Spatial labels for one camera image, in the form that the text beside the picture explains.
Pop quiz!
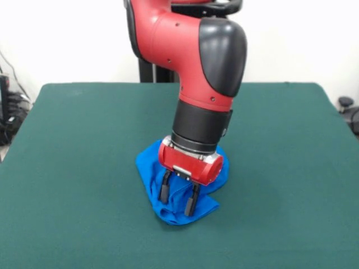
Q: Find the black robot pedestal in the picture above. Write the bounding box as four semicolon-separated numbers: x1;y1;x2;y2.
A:
139;0;242;84

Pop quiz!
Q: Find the dark green table cloth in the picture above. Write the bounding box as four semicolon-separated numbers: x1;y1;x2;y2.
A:
0;82;359;269

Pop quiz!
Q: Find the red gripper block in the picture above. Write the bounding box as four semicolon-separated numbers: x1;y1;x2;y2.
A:
158;143;224;217

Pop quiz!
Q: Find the black cable bundle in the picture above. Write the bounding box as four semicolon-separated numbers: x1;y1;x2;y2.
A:
0;92;32;146

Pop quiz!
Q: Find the black upright stand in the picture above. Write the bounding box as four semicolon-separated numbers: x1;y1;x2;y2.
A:
0;75;11;126

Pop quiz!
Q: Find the grey chair base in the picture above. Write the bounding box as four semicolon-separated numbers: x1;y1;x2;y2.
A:
337;96;359;138

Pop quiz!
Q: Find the blue printed shirt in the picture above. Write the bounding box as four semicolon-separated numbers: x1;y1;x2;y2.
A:
135;138;231;226

